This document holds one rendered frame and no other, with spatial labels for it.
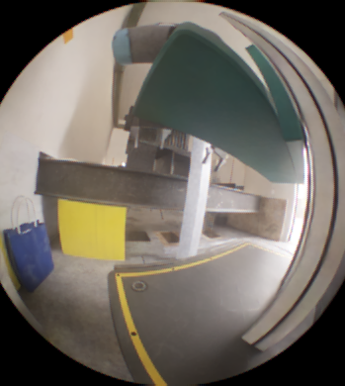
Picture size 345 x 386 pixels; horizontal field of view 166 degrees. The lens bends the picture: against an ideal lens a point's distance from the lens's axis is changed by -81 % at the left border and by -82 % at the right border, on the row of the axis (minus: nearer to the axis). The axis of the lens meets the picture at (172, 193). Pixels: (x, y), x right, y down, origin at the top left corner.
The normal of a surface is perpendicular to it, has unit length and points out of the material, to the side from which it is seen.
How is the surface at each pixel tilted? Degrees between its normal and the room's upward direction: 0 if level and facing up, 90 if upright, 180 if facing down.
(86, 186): 90
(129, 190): 90
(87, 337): 0
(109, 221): 90
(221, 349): 0
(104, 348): 0
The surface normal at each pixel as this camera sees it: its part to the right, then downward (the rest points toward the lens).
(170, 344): 0.13, -0.99
